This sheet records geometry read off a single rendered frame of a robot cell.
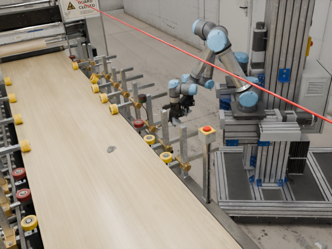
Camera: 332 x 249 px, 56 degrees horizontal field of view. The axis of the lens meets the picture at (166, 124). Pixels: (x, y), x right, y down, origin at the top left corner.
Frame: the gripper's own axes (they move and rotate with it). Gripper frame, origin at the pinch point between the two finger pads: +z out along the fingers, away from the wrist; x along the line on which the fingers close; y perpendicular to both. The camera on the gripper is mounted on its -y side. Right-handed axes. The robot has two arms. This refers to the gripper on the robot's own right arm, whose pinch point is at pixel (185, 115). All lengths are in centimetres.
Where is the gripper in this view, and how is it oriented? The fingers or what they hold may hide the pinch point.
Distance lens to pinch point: 263.2
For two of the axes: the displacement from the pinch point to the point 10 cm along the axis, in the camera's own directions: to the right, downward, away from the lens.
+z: 0.7, 8.6, 5.1
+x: -4.8, -4.3, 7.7
